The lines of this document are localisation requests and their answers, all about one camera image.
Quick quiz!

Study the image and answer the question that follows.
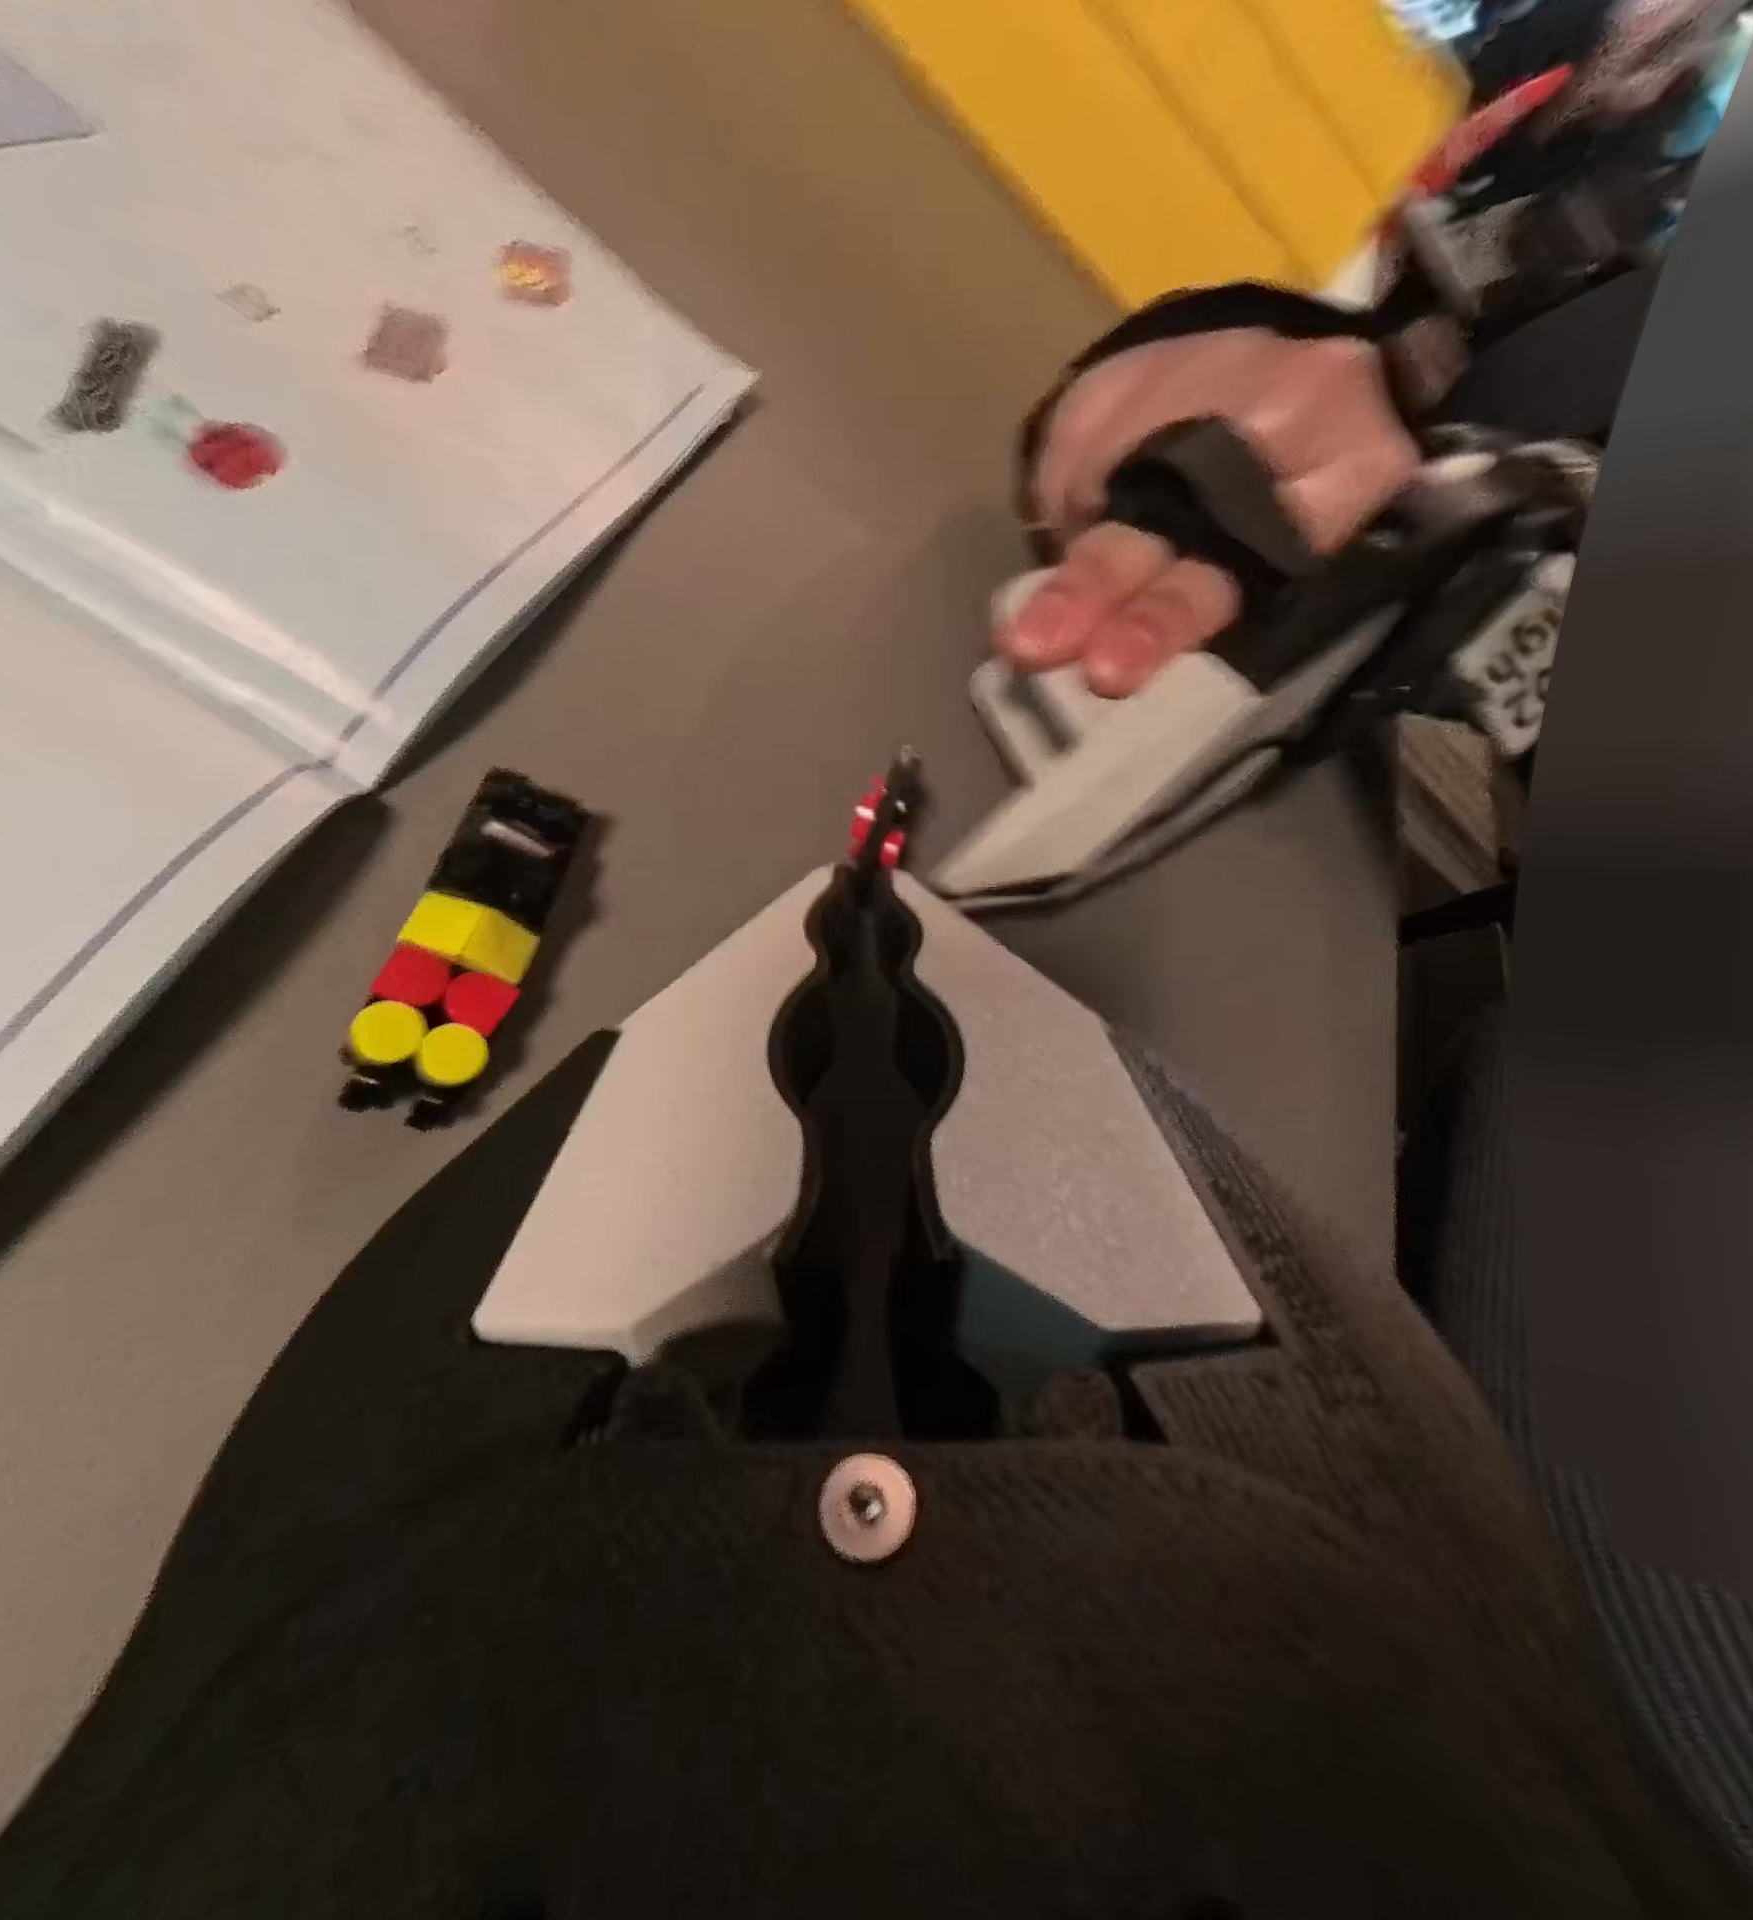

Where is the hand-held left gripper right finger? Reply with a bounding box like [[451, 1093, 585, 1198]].
[[877, 874, 1267, 1340]]

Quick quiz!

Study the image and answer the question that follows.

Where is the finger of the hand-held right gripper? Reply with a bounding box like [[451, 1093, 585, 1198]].
[[929, 599, 1421, 912]]

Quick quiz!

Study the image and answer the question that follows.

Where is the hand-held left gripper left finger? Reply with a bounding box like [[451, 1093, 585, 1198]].
[[471, 864, 879, 1361]]

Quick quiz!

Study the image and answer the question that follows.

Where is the black lego plate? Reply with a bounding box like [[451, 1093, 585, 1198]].
[[847, 745, 927, 902]]

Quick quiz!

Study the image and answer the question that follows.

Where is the black yellow red lego car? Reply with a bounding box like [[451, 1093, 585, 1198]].
[[337, 768, 601, 1129]]

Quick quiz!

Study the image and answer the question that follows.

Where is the person's right hand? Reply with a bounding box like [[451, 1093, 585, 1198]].
[[996, 281, 1421, 702]]

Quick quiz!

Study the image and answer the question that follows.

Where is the yellow plastic bin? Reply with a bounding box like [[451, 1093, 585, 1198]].
[[838, 0, 1471, 310]]

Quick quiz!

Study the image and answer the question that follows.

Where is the open instruction booklet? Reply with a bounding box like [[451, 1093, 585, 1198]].
[[0, 0, 760, 1254]]

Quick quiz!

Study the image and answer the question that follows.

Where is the person's torso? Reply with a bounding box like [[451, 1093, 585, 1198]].
[[1401, 930, 1753, 1920]]

